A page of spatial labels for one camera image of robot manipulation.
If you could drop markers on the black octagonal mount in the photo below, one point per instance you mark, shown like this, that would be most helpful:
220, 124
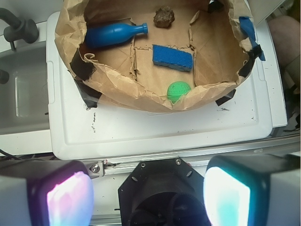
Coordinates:
163, 193

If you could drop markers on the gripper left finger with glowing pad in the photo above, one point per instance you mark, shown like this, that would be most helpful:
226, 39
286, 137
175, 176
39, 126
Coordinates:
45, 193

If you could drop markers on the brown rock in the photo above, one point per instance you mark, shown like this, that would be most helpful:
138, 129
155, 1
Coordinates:
164, 17

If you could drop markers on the white toy sink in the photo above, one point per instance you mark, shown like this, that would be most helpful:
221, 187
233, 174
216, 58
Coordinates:
24, 121

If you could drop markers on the aluminium frame rail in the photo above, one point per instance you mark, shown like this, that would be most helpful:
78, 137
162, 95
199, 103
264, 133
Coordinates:
196, 157

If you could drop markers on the blue plastic bottle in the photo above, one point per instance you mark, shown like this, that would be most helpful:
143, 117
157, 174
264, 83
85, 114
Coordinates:
113, 34

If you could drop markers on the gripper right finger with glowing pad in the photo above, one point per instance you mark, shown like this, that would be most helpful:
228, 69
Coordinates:
253, 190

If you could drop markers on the green dimpled ball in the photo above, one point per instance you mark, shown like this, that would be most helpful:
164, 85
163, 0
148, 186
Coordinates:
176, 90

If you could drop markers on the black tape piece right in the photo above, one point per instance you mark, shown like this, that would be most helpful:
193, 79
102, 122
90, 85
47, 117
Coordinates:
247, 67

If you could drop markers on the white plastic bin lid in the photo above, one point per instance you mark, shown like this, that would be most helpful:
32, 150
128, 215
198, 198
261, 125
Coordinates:
79, 132

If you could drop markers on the brown paper bag tray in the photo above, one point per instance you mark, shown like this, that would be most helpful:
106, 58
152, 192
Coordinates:
126, 75

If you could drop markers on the blue tape strip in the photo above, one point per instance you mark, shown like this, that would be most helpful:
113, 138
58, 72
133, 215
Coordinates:
247, 28

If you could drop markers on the blue sponge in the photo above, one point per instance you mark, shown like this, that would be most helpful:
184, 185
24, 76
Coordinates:
172, 58

